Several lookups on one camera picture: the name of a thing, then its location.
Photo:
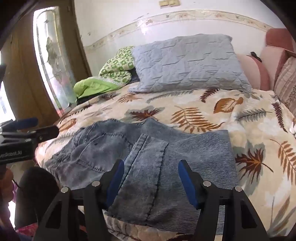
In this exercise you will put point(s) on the wall light switch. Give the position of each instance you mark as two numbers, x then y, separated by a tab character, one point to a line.
170	3

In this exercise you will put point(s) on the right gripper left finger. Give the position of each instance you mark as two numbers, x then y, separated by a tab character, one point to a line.
99	196

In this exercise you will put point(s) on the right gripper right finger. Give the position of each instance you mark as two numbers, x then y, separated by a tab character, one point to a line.
203	195

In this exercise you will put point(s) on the pink cushion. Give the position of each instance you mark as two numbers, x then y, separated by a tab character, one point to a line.
255	72

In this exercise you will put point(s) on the grey quilted pillow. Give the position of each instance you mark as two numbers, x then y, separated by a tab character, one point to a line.
199	61

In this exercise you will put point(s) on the striped beige pillow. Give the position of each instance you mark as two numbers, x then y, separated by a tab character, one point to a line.
285	87

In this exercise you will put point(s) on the pink upholstered headboard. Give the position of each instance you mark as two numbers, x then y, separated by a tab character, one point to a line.
279	46

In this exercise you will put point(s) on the green patterned blanket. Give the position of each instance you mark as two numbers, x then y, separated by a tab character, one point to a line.
114	75

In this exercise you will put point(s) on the blue denim jeans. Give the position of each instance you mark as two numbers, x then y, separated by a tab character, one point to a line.
151	192

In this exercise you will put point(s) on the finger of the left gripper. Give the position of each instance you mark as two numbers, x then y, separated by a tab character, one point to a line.
44	134
16	125

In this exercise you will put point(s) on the black hair clip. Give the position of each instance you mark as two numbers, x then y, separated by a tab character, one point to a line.
253	54

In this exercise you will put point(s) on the leaf print bed blanket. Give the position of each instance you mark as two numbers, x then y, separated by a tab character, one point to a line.
261	130

